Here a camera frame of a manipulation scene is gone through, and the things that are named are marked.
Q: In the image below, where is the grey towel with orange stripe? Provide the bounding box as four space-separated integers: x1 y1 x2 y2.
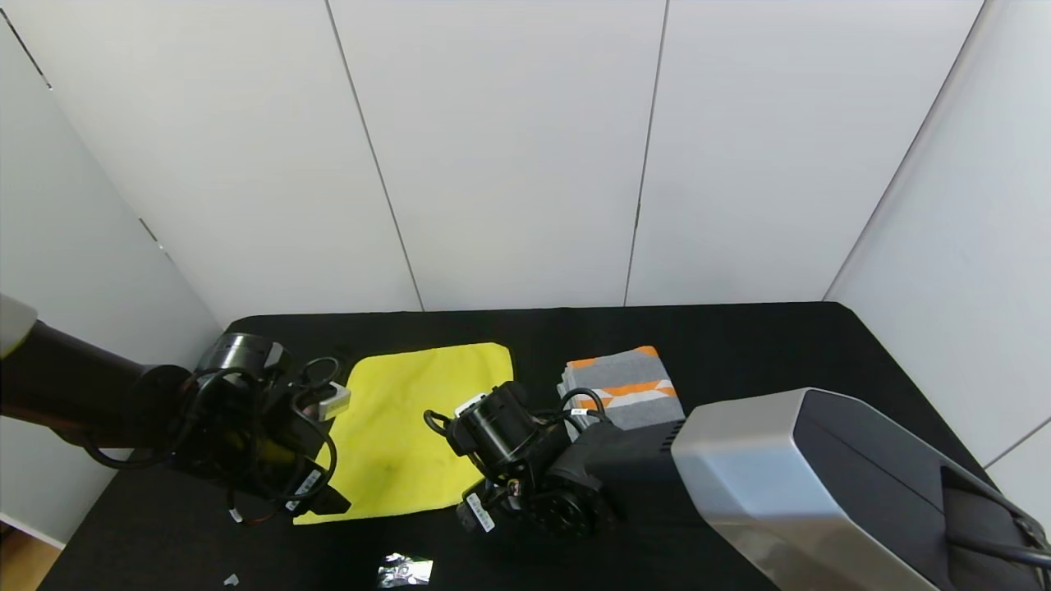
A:
558 346 687 433

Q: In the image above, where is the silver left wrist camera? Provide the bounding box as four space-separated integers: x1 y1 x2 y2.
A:
315 382 353 422

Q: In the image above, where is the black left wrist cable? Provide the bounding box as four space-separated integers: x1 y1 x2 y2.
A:
82 355 346 526

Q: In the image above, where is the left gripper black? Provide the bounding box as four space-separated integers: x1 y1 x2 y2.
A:
259 454 352 518

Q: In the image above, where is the yellow microfibre towel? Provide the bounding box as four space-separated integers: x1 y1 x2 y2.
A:
293 342 515 525

